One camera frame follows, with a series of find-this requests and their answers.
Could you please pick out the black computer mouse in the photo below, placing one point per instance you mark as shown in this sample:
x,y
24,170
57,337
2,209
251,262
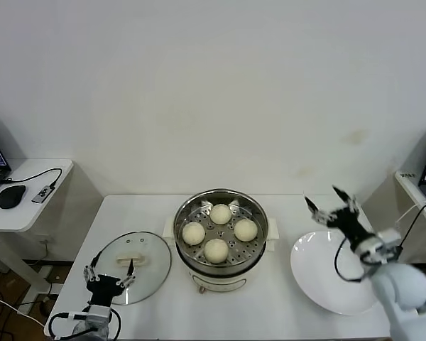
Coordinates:
x,y
10,196

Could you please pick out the cream electric cooker pot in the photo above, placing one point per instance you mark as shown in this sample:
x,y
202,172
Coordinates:
x,y
220,282

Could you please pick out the white steamed baozi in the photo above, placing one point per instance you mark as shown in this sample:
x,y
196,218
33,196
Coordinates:
x,y
245,230
216,250
193,233
220,214

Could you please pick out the white rounded side desk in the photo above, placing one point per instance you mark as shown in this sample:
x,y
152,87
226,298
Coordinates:
x,y
39,216

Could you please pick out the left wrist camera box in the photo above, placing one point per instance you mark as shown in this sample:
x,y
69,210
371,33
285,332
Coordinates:
x,y
97,313

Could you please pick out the stainless steel steamer basket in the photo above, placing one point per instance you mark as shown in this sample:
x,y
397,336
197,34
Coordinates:
x,y
236,250

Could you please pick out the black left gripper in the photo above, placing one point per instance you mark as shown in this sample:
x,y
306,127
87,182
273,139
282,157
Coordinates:
x,y
104,289

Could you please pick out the grey usb hub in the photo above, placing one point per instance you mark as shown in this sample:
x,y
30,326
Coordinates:
x,y
42,193

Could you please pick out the white round plate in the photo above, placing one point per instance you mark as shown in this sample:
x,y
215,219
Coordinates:
x,y
312,270

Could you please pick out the white printed label sticker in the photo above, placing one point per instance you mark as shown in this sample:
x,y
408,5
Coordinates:
x,y
408,175

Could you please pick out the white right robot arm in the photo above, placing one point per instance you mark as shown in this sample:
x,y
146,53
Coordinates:
x,y
404,287

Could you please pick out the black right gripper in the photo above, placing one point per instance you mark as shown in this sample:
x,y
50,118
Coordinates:
x,y
349,225

